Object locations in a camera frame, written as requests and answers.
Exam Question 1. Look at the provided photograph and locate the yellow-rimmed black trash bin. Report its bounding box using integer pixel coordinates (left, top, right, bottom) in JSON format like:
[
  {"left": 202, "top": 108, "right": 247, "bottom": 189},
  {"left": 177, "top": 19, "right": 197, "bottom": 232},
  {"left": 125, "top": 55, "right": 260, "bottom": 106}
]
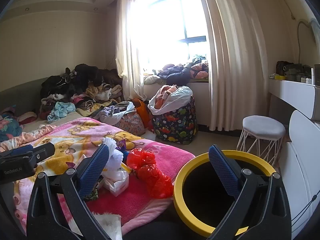
[{"left": 173, "top": 150, "right": 277, "bottom": 238}]

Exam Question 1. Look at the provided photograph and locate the grey headboard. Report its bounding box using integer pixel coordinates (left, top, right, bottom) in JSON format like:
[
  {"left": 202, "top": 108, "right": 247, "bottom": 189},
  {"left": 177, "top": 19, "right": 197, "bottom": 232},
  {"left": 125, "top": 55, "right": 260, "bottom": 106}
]
[{"left": 0, "top": 76, "right": 51, "bottom": 113}]

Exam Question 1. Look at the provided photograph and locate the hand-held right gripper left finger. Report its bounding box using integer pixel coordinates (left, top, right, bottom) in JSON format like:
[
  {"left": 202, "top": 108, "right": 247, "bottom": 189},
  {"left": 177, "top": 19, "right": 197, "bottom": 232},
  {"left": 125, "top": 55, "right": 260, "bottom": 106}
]
[{"left": 26, "top": 144, "right": 110, "bottom": 240}]

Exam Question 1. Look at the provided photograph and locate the pink cartoon bear blanket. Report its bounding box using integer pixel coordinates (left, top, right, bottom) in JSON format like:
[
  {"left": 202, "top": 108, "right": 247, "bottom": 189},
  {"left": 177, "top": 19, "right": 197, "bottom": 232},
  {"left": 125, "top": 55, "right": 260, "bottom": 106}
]
[{"left": 0, "top": 117, "right": 196, "bottom": 236}]

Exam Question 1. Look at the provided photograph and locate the black cable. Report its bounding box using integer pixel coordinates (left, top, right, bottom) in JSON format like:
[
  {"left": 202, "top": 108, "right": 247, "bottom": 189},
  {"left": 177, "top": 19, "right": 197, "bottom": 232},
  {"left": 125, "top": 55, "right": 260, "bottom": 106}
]
[{"left": 291, "top": 187, "right": 320, "bottom": 228}]

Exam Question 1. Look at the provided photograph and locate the green black snack packet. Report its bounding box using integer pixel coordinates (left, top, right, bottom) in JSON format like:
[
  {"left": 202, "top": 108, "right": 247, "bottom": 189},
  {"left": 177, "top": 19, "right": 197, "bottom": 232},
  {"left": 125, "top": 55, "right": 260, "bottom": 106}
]
[{"left": 86, "top": 186, "right": 101, "bottom": 201}]

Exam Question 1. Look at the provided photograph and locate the floral quilt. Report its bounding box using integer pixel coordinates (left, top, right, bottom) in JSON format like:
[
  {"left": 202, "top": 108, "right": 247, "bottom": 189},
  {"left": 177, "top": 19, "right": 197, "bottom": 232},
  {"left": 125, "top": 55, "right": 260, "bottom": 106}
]
[{"left": 0, "top": 112, "right": 23, "bottom": 143}]

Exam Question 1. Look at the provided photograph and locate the white fuzzy garment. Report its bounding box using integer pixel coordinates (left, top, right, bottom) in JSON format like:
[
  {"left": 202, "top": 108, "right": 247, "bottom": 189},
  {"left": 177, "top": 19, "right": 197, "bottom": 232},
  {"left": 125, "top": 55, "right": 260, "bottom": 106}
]
[{"left": 92, "top": 212, "right": 122, "bottom": 240}]

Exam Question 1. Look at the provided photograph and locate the large white plastic bag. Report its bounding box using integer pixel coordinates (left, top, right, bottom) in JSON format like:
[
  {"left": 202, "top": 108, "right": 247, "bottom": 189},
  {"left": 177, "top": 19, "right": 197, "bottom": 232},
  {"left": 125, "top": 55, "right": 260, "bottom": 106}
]
[{"left": 148, "top": 85, "right": 194, "bottom": 116}]

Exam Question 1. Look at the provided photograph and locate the orange pink clothes bundle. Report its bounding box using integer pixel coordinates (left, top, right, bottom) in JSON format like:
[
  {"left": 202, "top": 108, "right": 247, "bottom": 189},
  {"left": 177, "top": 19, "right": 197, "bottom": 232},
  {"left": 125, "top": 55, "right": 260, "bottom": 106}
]
[{"left": 155, "top": 85, "right": 179, "bottom": 109}]

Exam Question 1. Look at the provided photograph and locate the white vanity desk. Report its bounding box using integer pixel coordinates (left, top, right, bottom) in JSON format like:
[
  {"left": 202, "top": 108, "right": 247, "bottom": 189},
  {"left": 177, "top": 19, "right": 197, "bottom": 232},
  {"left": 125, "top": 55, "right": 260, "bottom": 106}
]
[{"left": 268, "top": 78, "right": 320, "bottom": 119}]

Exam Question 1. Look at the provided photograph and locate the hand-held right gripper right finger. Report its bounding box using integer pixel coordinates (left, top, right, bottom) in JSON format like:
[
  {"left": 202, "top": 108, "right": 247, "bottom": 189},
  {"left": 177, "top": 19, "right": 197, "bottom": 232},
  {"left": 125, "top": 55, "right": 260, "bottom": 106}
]
[{"left": 208, "top": 144, "right": 292, "bottom": 240}]

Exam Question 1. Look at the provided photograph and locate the white rounded cabinet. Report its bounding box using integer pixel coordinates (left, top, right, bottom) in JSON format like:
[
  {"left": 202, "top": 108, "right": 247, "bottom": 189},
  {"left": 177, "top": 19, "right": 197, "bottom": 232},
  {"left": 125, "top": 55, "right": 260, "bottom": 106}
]
[{"left": 278, "top": 110, "right": 320, "bottom": 233}]

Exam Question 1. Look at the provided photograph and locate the dinosaur print laundry basket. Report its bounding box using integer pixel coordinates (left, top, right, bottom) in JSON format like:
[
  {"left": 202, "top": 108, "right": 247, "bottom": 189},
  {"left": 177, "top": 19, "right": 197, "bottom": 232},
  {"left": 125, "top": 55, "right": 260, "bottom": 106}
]
[{"left": 152, "top": 96, "right": 198, "bottom": 145}]

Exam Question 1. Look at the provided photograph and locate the clothes pile on windowsill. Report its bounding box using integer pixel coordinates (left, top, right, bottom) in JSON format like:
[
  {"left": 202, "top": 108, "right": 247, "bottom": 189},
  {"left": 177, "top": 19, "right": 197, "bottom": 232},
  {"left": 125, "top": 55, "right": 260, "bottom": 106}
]
[{"left": 143, "top": 54, "right": 209, "bottom": 86}]

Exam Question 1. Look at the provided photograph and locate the dark bag on desk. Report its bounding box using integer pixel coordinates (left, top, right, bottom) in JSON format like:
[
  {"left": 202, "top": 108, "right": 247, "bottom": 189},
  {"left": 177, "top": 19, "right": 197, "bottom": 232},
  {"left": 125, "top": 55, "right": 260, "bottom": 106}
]
[{"left": 275, "top": 60, "right": 312, "bottom": 81}]

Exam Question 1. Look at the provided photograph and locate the floral fabric bag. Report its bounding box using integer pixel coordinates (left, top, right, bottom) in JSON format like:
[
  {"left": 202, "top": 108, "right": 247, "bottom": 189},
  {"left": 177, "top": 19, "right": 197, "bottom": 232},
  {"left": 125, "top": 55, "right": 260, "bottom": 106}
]
[{"left": 114, "top": 109, "right": 146, "bottom": 137}]

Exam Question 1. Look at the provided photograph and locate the cream curtain wide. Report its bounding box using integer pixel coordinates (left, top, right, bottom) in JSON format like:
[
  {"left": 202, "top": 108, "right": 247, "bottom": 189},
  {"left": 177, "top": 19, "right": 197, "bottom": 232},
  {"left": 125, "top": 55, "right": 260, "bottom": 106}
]
[{"left": 193, "top": 0, "right": 270, "bottom": 132}]

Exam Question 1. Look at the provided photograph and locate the clothes pile on bed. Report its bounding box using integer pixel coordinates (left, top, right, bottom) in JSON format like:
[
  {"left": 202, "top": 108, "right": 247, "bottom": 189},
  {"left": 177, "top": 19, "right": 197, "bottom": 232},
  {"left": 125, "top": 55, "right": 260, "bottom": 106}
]
[{"left": 38, "top": 63, "right": 124, "bottom": 121}]

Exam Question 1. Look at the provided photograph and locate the white wire-leg stool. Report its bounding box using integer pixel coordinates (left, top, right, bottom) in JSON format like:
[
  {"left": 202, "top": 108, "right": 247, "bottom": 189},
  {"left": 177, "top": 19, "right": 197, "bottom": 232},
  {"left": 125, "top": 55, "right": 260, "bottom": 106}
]
[{"left": 236, "top": 115, "right": 286, "bottom": 166}]

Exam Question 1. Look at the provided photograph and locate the grey wall cable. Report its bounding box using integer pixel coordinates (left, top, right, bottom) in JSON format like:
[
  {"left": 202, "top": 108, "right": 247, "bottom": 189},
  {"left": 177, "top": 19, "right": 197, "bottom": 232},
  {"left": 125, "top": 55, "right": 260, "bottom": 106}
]
[{"left": 296, "top": 20, "right": 313, "bottom": 63}]

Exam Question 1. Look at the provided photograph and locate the orange bag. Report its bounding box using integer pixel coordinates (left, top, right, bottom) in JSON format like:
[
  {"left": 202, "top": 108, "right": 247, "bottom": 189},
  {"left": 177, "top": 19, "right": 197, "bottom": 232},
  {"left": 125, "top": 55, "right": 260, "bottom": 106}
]
[{"left": 132, "top": 98, "right": 153, "bottom": 131}]

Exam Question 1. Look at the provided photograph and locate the white grey cloth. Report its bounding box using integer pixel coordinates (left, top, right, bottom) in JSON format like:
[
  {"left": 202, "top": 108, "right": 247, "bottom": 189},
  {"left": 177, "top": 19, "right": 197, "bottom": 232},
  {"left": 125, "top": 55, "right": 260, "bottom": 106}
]
[{"left": 96, "top": 101, "right": 136, "bottom": 126}]

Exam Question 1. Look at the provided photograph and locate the window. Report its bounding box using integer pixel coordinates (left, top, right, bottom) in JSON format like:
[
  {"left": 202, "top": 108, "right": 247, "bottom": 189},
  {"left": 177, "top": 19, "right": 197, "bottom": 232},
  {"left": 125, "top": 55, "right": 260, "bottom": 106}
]
[{"left": 127, "top": 0, "right": 209, "bottom": 73}]

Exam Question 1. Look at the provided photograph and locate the red plastic bag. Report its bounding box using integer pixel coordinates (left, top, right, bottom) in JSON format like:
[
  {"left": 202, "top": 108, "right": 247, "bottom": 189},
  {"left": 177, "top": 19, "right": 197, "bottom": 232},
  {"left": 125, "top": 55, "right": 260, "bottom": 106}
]
[{"left": 127, "top": 148, "right": 174, "bottom": 199}]

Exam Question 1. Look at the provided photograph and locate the cream curtain narrow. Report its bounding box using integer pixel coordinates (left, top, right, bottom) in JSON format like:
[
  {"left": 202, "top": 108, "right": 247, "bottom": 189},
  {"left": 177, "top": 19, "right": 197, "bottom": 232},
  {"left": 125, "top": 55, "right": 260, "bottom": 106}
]
[{"left": 115, "top": 0, "right": 148, "bottom": 101}]

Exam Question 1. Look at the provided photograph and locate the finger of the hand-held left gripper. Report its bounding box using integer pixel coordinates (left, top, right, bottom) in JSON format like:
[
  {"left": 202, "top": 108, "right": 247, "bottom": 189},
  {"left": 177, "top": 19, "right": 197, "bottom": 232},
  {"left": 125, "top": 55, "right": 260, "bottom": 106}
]
[
  {"left": 29, "top": 142, "right": 56, "bottom": 166},
  {"left": 0, "top": 144, "right": 34, "bottom": 157}
]

